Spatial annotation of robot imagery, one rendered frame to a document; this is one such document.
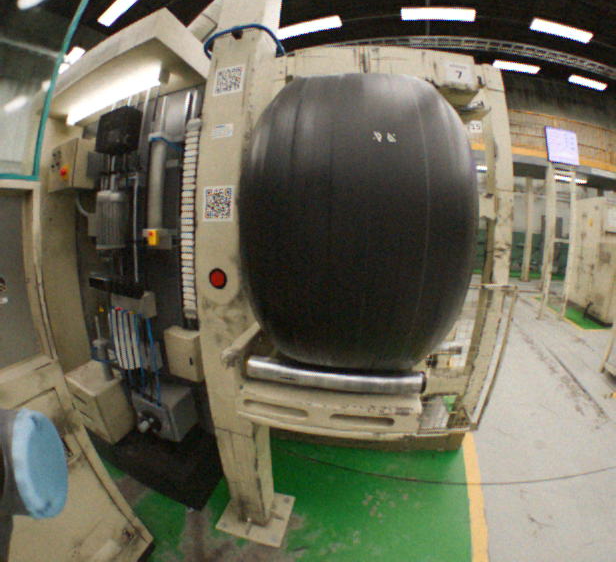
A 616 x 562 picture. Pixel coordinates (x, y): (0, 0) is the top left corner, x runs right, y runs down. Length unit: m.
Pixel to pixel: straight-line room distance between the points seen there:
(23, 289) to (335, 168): 0.63
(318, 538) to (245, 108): 1.44
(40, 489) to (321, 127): 0.42
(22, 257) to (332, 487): 1.41
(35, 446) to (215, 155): 0.55
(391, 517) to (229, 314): 1.13
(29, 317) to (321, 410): 0.63
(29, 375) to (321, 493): 1.20
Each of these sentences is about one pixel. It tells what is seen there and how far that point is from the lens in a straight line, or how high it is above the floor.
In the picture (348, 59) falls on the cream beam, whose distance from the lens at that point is 0.92.
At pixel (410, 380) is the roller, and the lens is 0.50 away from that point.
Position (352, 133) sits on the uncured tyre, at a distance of 0.29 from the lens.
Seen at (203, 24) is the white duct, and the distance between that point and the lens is 1.34.
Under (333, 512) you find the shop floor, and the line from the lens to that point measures 1.34.
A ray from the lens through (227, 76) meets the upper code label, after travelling 0.65.
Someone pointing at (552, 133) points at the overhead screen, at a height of 2.76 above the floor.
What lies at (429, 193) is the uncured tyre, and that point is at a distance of 0.28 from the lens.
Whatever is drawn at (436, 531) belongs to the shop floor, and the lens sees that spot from 1.38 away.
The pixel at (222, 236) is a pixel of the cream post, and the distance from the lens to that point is 0.55.
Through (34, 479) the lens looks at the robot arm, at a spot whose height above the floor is 1.02.
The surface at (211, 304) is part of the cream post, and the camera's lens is 0.59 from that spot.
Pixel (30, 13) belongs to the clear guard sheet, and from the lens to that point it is 0.76.
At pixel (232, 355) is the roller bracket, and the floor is 0.95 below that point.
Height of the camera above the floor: 1.18
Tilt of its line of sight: 6 degrees down
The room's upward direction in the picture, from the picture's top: 2 degrees clockwise
